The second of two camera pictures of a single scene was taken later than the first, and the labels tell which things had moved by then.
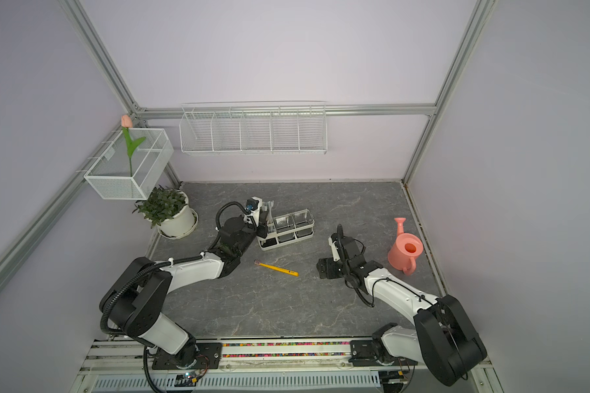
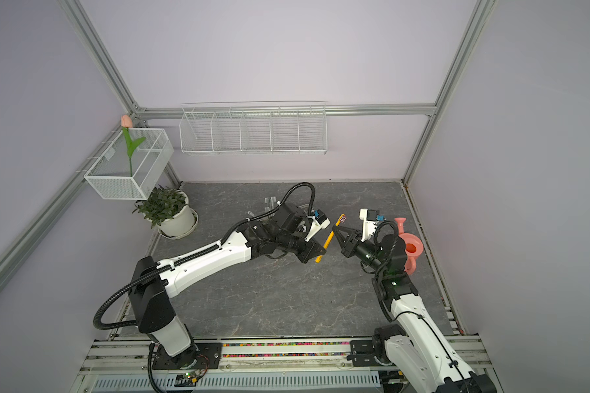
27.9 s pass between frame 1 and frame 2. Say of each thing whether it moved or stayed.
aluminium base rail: stayed
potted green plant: stayed
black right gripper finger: moved
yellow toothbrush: moved
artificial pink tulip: stayed
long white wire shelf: stayed
